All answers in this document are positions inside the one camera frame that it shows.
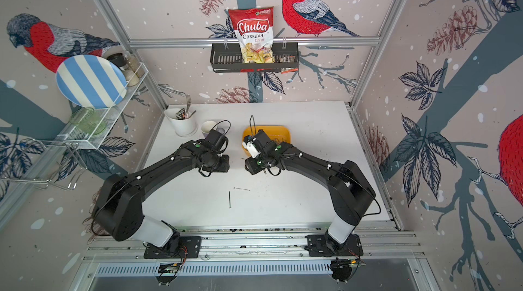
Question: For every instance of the black lid spice jar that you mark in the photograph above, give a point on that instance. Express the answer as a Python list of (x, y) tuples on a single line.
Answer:
[(122, 63)]

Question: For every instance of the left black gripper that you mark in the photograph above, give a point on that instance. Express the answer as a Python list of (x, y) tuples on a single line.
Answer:
[(225, 168)]

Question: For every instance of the white utensil holder cup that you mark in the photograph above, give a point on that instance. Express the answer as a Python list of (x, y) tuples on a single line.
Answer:
[(182, 121)]

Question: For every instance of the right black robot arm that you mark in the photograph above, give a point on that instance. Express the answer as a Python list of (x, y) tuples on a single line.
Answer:
[(350, 191)]

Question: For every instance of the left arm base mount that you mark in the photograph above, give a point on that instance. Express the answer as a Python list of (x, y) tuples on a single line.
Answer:
[(173, 248)]

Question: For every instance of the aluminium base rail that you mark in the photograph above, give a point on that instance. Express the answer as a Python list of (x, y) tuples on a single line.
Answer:
[(242, 253)]

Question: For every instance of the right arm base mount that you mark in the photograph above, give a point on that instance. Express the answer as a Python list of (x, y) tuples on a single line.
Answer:
[(335, 246)]

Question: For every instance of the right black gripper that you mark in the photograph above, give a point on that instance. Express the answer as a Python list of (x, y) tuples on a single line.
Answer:
[(250, 167)]

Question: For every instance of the blue white striped plate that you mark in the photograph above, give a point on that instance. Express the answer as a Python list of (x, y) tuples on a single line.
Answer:
[(90, 81)]

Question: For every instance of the black wire wall basket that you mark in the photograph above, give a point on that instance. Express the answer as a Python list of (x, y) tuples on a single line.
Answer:
[(233, 58)]

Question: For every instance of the red Chuba chips bag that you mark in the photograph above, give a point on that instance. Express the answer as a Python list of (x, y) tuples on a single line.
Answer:
[(254, 30)]

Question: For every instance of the purple grey mug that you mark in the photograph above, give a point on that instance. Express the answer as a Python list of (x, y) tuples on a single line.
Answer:
[(207, 126)]

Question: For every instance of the green glass bowl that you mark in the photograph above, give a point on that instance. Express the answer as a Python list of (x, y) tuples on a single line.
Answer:
[(88, 121)]

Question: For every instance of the yellow plastic storage box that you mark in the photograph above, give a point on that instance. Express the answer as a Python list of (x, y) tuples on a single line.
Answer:
[(279, 133)]

